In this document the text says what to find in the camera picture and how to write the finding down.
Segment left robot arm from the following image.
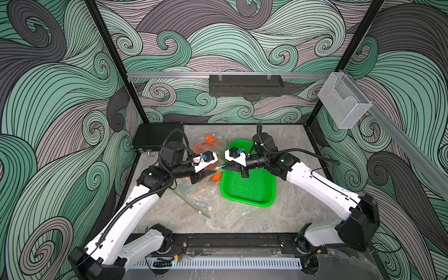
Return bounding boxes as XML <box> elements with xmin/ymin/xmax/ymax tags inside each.
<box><xmin>68</xmin><ymin>129</ymin><xmax>218</xmax><ymax>280</ymax></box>

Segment black wall tray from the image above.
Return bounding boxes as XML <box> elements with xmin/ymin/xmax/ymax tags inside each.
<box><xmin>209</xmin><ymin>74</ymin><xmax>285</xmax><ymax>100</ymax></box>

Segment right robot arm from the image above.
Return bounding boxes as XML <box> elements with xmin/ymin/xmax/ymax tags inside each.
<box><xmin>223</xmin><ymin>122</ymin><xmax>380</xmax><ymax>252</ymax></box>

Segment clear acrylic wall holder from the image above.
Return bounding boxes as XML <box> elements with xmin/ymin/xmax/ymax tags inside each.
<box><xmin>318</xmin><ymin>71</ymin><xmax>372</xmax><ymax>129</ymax></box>

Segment black case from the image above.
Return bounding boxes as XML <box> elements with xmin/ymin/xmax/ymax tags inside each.
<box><xmin>133</xmin><ymin>122</ymin><xmax>183</xmax><ymax>153</ymax></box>

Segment green plastic basket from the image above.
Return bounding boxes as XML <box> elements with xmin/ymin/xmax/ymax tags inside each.
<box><xmin>219</xmin><ymin>139</ymin><xmax>277</xmax><ymax>208</ymax></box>

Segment blue-zip clear bag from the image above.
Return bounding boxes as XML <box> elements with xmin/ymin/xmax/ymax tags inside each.
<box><xmin>171</xmin><ymin>139</ymin><xmax>226</xmax><ymax>191</ymax></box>

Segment oranges in blue-zip bag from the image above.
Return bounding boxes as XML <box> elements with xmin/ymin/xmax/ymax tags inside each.
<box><xmin>190</xmin><ymin>169</ymin><xmax>223</xmax><ymax>184</ymax></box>

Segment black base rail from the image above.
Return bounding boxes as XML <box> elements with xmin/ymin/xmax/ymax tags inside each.
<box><xmin>143</xmin><ymin>233</ymin><xmax>317</xmax><ymax>257</ymax></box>

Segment white slotted cable duct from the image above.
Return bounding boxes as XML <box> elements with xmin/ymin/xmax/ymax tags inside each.
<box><xmin>132</xmin><ymin>257</ymin><xmax>303</xmax><ymax>271</ymax></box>

